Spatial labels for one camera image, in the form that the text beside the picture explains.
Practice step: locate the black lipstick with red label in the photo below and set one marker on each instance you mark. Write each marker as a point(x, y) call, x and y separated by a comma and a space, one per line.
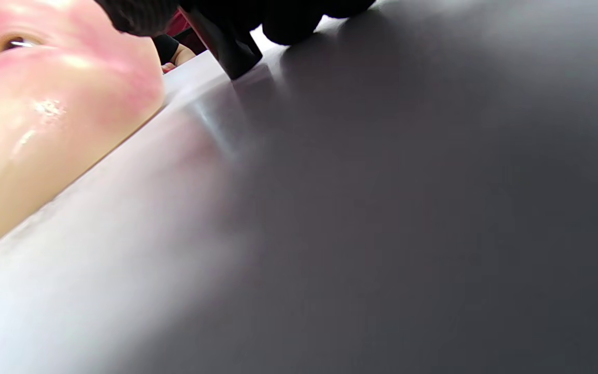
point(236, 52)

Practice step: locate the person's right hand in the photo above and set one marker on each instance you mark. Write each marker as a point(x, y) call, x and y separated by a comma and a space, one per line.
point(288, 21)

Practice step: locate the beige mannequin face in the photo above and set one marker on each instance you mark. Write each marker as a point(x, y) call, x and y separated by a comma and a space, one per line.
point(44, 114)

